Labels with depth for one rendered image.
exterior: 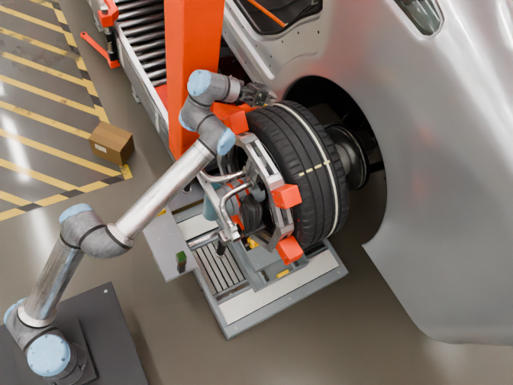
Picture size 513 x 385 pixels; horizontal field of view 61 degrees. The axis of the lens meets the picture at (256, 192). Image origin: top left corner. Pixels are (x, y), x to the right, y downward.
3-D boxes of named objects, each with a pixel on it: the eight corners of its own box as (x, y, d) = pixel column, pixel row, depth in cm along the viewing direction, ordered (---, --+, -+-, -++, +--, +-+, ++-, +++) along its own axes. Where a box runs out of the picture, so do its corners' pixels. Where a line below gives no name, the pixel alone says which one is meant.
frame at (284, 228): (276, 260, 210) (304, 211, 163) (265, 266, 208) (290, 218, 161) (224, 171, 229) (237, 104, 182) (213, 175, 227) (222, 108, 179)
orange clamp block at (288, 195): (291, 199, 173) (302, 202, 164) (274, 207, 170) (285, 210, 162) (286, 182, 171) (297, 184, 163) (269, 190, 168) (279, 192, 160)
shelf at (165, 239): (198, 267, 219) (198, 266, 216) (166, 283, 213) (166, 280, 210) (162, 198, 234) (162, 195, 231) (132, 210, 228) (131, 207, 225)
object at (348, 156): (335, 188, 229) (374, 189, 199) (323, 193, 226) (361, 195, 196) (317, 129, 223) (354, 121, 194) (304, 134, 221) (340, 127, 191)
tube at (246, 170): (250, 176, 183) (253, 163, 174) (208, 193, 176) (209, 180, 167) (230, 143, 189) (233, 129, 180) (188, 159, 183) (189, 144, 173)
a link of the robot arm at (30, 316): (17, 358, 180) (84, 232, 148) (-5, 326, 185) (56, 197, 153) (51, 342, 193) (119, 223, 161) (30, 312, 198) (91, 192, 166)
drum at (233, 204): (263, 207, 200) (269, 192, 187) (222, 225, 192) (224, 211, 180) (249, 182, 205) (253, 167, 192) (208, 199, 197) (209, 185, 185)
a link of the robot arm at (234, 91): (214, 95, 162) (222, 69, 158) (224, 97, 165) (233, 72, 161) (225, 105, 156) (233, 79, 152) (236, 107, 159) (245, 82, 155)
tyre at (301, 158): (256, 133, 240) (309, 242, 232) (217, 147, 231) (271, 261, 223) (299, 71, 178) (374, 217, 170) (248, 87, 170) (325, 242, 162)
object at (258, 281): (305, 266, 264) (310, 261, 256) (254, 293, 252) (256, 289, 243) (265, 199, 282) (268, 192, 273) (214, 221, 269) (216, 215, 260)
